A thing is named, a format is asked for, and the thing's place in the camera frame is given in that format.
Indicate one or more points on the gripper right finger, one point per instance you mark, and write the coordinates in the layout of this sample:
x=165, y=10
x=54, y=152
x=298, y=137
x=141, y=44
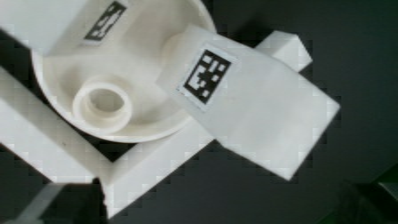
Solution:
x=367, y=203

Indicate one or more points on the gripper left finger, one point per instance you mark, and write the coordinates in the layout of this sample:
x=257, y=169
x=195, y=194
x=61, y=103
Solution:
x=65, y=205

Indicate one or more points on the white stool leg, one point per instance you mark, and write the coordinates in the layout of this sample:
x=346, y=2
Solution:
x=58, y=24
x=253, y=101

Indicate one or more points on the white round stool seat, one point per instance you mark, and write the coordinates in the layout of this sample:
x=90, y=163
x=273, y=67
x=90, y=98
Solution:
x=99, y=80

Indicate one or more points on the white right barrier wall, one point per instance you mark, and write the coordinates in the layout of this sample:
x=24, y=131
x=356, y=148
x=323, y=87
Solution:
x=156, y=157

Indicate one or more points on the white barrier wall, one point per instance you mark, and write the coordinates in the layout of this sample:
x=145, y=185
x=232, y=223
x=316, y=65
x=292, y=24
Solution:
x=42, y=139
x=156, y=157

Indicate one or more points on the white front barrier wall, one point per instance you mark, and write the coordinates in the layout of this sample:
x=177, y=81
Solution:
x=42, y=139

